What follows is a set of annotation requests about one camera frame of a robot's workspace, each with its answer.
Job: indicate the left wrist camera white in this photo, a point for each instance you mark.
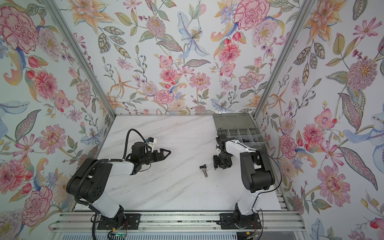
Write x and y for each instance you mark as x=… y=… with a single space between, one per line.
x=151 y=142

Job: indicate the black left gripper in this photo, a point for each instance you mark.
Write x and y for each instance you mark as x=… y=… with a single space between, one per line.
x=161 y=156

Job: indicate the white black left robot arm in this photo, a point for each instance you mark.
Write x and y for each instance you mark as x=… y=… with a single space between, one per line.
x=88 y=184

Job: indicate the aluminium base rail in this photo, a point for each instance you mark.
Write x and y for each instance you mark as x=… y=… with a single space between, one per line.
x=151 y=221

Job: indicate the grey plastic organizer box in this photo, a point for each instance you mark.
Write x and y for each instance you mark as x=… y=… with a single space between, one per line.
x=238 y=126

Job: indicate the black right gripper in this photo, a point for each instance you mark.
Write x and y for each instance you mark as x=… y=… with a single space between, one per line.
x=217 y=163

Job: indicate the aluminium corner post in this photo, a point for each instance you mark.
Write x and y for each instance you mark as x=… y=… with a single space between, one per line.
x=64 y=29
x=303 y=13

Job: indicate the aluminium corner post right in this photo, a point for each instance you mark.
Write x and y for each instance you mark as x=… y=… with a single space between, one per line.
x=303 y=13

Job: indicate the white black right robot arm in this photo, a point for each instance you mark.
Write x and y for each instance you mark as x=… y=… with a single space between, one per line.
x=265 y=177

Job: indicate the aluminium corner post left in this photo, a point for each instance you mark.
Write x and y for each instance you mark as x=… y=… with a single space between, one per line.
x=64 y=29

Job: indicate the silver bolt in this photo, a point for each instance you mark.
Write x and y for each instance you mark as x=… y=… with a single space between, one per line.
x=205 y=172

